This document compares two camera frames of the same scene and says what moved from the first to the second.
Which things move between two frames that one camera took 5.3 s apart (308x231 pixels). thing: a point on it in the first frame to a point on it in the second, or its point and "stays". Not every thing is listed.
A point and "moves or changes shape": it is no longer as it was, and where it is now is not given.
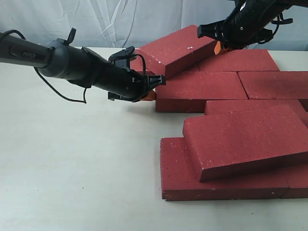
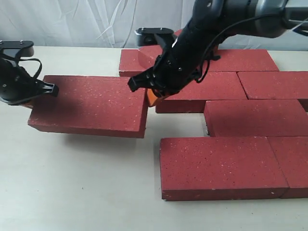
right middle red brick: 275,84 stays
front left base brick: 180,182 stays
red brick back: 179,50 moves or changes shape
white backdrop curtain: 134,23 stays
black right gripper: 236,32 to 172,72
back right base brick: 237,60 stays
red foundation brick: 189,92 stays
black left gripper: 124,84 to 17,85
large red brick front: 236,145 to 104,105
